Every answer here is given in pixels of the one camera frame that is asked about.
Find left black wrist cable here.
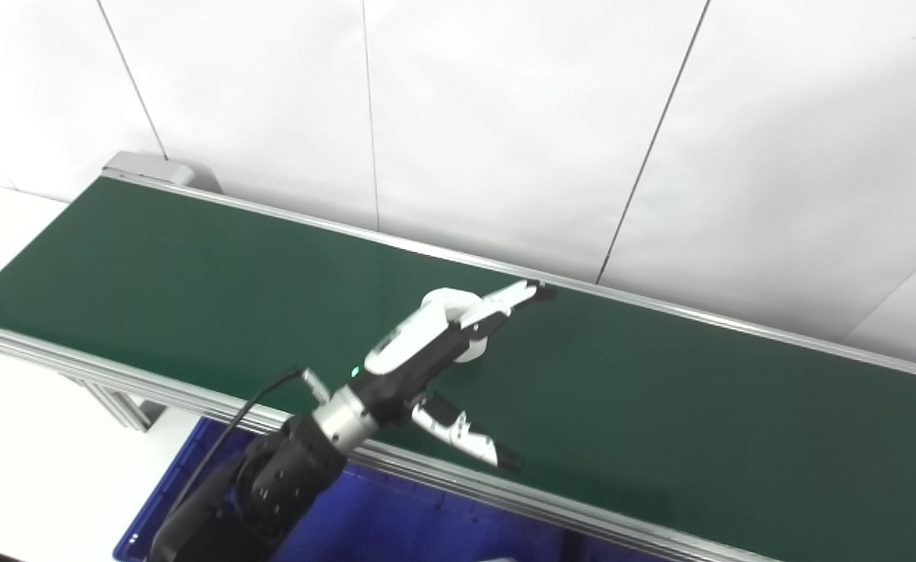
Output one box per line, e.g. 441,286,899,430
167,368,332,520

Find blue bin with white parts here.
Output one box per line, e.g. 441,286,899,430
112,416,576,562

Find aluminium conveyor leg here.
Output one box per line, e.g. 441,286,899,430
59,373,166,432

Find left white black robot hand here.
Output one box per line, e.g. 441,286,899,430
348,281,558,473

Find grey conveyor motor box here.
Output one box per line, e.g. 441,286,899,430
102,151,221,194

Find white round part with hole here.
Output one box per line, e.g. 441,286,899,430
421,288,499,365

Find green conveyor belt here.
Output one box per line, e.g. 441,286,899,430
0,151,916,562
0,176,916,562

